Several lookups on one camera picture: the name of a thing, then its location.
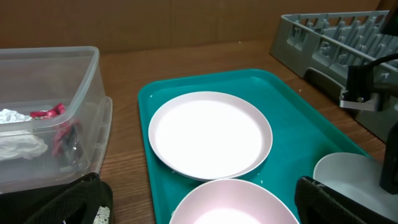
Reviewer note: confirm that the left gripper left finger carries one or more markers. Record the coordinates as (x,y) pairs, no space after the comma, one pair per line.
(77,204)

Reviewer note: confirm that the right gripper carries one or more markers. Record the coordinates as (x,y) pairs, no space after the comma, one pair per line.
(362,93)

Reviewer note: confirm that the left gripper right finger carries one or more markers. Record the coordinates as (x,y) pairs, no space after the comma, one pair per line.
(319,204)

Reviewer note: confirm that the grey bowl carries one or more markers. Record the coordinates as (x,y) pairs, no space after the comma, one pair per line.
(357,177)

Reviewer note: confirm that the red snack wrapper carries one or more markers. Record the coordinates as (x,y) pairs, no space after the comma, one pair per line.
(66,144)

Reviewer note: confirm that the pink small bowl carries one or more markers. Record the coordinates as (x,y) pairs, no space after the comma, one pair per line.
(231,201)

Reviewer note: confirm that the pile of rice grains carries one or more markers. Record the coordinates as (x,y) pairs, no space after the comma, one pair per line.
(102,216)

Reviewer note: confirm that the grey dishwasher rack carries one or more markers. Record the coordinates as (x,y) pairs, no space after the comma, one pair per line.
(321,47)

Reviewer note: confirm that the black tray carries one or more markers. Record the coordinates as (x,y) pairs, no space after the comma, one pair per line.
(16,207)

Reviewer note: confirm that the teal serving tray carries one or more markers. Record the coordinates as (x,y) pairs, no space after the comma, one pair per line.
(301,135)

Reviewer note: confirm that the clear plastic bin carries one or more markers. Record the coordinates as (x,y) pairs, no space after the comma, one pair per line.
(37,79)

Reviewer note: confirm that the large white plate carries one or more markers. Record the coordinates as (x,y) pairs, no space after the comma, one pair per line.
(208,135)

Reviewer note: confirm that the cardboard back wall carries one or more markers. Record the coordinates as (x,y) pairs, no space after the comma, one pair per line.
(124,25)

